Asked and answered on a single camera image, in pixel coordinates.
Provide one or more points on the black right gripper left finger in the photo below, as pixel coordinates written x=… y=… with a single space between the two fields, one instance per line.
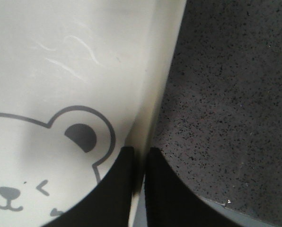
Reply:
x=109 y=204

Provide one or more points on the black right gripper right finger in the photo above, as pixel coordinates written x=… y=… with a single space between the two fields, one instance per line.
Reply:
x=170 y=203

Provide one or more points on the cream bear serving tray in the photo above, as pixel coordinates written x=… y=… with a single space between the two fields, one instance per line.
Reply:
x=75 y=78

